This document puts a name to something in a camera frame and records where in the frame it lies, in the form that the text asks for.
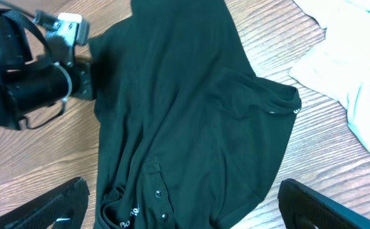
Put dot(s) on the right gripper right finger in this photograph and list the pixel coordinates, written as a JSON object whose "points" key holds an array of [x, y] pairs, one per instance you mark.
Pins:
{"points": [[304, 208]]}

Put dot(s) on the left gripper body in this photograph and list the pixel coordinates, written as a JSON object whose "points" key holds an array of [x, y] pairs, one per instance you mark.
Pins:
{"points": [[83, 84]]}

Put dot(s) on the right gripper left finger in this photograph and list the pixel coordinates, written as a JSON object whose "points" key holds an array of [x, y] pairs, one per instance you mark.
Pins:
{"points": [[63, 207]]}

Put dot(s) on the black polo shirt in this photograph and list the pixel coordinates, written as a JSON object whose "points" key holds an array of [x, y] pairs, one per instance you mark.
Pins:
{"points": [[189, 136]]}

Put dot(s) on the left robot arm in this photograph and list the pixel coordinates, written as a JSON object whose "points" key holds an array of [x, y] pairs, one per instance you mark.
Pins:
{"points": [[38, 66]]}

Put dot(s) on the light blue t-shirt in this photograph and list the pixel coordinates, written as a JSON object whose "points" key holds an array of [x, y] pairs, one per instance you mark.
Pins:
{"points": [[339, 66]]}

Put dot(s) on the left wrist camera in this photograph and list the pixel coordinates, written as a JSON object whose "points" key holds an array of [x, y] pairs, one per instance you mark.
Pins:
{"points": [[63, 33]]}

